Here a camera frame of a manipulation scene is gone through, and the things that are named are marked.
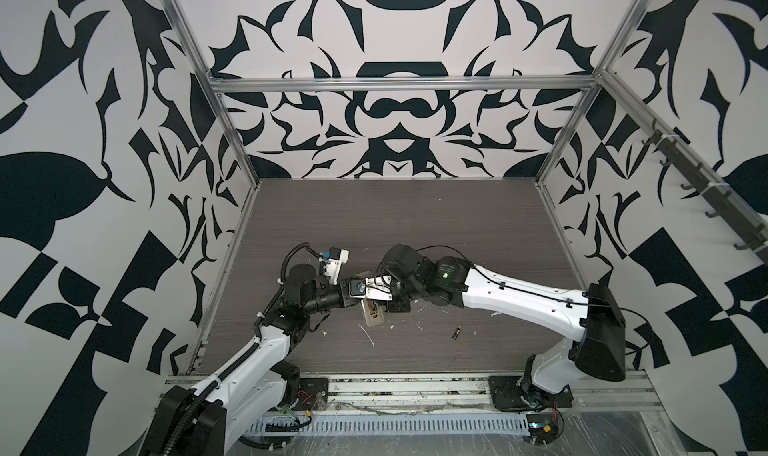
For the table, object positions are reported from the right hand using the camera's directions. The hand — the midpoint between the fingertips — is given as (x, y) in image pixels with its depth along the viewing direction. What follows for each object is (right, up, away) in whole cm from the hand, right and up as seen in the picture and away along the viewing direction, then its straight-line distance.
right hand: (374, 287), depth 74 cm
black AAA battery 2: (+22, -15, +9) cm, 28 cm away
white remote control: (-1, -8, 0) cm, 8 cm away
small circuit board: (+40, -32, -3) cm, 51 cm away
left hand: (+1, +1, +2) cm, 2 cm away
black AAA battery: (0, -5, +1) cm, 5 cm away
